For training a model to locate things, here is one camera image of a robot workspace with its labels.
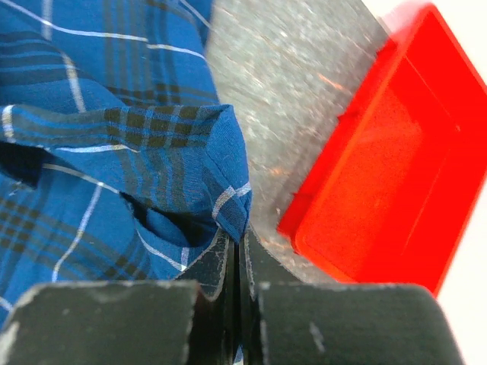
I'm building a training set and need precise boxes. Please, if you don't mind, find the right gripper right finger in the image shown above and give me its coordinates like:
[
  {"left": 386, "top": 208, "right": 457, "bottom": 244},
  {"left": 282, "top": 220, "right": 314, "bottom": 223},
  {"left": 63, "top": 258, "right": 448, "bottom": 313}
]
[{"left": 239, "top": 229, "right": 463, "bottom": 364}]

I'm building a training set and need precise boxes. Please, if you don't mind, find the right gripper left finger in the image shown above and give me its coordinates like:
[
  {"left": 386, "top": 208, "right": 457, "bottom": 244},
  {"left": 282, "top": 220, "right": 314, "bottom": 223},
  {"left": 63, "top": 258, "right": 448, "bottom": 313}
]
[{"left": 1, "top": 231, "right": 234, "bottom": 364}]

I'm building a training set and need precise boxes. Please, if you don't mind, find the red plastic bin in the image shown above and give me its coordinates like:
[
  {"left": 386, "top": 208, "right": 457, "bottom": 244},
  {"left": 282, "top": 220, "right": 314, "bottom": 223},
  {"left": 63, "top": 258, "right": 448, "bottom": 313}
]
[{"left": 277, "top": 3, "right": 486, "bottom": 294}]

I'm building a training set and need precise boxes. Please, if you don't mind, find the blue plaid shirt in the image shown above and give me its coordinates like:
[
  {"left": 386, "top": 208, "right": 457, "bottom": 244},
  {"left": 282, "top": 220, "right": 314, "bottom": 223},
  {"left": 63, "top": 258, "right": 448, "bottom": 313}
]
[{"left": 1, "top": 1, "right": 252, "bottom": 319}]

